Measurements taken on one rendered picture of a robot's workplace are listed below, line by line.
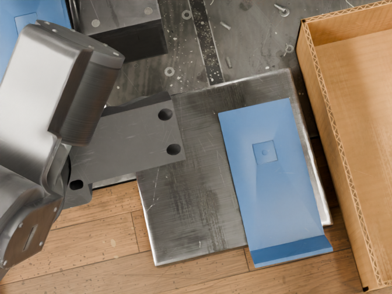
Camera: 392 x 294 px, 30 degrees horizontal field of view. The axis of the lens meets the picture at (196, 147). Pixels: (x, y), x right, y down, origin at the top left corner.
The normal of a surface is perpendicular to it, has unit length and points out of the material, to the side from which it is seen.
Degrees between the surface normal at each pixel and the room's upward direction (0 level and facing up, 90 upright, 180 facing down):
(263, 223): 0
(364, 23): 90
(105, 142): 31
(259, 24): 0
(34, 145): 23
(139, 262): 0
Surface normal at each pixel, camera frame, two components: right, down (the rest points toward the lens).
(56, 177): 0.12, 0.25
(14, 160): -0.22, 0.10
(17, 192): 0.26, -0.76
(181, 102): -0.05, -0.25
